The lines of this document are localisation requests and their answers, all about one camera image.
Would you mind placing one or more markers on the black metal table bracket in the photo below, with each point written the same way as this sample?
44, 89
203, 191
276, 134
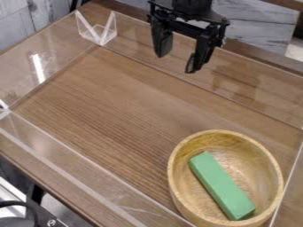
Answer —
45, 219

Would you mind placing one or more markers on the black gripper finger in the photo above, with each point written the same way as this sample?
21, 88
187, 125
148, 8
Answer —
207, 41
161, 37

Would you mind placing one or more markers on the light brown wooden bowl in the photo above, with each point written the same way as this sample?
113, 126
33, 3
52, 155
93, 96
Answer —
251, 166

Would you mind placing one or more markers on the clear acrylic tray enclosure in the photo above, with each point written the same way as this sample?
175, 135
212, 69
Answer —
97, 109

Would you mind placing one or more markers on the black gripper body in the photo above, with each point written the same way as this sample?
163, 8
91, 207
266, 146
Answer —
187, 16

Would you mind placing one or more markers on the green rectangular block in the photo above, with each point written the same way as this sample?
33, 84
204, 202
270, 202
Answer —
226, 193

